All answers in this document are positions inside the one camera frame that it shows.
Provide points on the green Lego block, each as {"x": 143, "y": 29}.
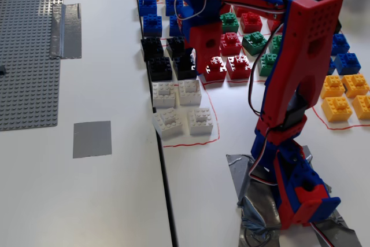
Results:
{"x": 275, "y": 44}
{"x": 254, "y": 43}
{"x": 267, "y": 66}
{"x": 229, "y": 22}

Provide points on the red tapered gripper finger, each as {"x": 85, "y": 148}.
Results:
{"x": 204, "y": 62}

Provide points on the grey Lego baseplate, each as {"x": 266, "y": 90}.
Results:
{"x": 29, "y": 41}

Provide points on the grey tape square marker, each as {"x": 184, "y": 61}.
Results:
{"x": 92, "y": 139}

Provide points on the white Lego block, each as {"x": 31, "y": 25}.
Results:
{"x": 164, "y": 95}
{"x": 190, "y": 93}
{"x": 167, "y": 124}
{"x": 201, "y": 121}

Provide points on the red Lego block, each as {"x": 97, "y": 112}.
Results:
{"x": 231, "y": 44}
{"x": 251, "y": 22}
{"x": 274, "y": 25}
{"x": 215, "y": 70}
{"x": 238, "y": 67}
{"x": 240, "y": 12}

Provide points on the grey duct tape strip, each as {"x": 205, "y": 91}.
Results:
{"x": 66, "y": 30}

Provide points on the blue and red gripper body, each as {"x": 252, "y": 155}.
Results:
{"x": 206, "y": 45}

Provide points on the blue Lego block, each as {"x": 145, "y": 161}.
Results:
{"x": 348, "y": 64}
{"x": 170, "y": 5}
{"x": 152, "y": 25}
{"x": 147, "y": 5}
{"x": 174, "y": 27}
{"x": 340, "y": 45}
{"x": 332, "y": 67}

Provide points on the black Lego block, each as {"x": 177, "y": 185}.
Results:
{"x": 338, "y": 27}
{"x": 183, "y": 69}
{"x": 151, "y": 50}
{"x": 174, "y": 48}
{"x": 160, "y": 69}

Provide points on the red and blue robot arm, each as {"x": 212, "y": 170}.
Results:
{"x": 303, "y": 41}

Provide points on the crumpled grey duct tape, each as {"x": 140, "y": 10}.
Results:
{"x": 254, "y": 200}

